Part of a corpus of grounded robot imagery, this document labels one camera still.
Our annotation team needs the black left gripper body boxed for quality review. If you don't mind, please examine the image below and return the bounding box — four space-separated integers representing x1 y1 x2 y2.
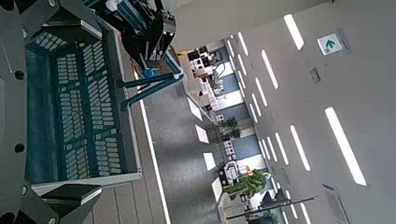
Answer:
120 0 178 71

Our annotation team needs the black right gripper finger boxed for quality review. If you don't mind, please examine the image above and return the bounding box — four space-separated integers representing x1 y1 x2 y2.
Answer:
18 184 104 224
18 0 106 44

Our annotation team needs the teal grey folding crate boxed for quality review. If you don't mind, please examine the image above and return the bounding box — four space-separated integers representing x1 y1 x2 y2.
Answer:
24 18 185 189

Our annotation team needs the green exit sign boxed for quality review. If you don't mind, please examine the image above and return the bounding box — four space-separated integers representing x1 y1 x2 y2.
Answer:
316 32 345 57

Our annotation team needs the dark green potted plant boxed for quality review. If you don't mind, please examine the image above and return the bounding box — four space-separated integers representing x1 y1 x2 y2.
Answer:
219 117 243 140

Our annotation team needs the long white ceiling light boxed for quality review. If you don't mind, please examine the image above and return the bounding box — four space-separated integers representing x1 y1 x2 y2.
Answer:
324 106 368 187
282 13 305 51
261 49 280 91
290 124 312 173

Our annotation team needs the grey ceiling hatch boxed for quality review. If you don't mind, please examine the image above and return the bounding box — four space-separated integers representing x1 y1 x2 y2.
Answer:
309 66 322 85

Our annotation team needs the black pole stand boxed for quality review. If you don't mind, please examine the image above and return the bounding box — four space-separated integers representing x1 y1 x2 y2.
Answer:
225 195 318 220

